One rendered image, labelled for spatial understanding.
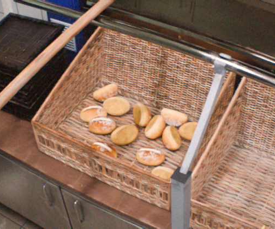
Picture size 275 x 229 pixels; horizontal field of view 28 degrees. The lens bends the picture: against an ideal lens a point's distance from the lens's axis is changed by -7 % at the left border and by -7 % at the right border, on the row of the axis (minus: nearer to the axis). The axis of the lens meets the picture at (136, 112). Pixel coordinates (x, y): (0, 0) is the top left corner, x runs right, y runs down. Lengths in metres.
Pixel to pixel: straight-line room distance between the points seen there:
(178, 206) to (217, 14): 0.66
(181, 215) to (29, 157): 0.71
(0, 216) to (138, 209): 0.97
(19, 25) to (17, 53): 0.18
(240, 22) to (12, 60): 0.82
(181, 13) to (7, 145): 0.80
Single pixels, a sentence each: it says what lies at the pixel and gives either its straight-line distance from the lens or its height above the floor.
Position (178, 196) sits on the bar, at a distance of 1.51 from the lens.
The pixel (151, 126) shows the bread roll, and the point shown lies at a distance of 2.00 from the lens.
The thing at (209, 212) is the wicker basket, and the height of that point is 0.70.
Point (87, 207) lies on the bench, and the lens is 2.00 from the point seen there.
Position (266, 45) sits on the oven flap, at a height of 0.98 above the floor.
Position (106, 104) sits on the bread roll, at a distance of 2.11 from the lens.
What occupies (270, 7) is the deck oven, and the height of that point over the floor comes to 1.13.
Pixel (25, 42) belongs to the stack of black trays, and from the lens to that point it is 2.12.
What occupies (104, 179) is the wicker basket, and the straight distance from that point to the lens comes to 1.93.
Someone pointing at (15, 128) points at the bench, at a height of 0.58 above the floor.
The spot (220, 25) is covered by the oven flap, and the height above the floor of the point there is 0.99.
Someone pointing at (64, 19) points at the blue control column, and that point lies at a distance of 2.26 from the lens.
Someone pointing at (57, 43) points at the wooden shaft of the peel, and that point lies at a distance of 1.49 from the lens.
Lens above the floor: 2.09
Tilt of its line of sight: 45 degrees down
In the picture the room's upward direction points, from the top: 5 degrees counter-clockwise
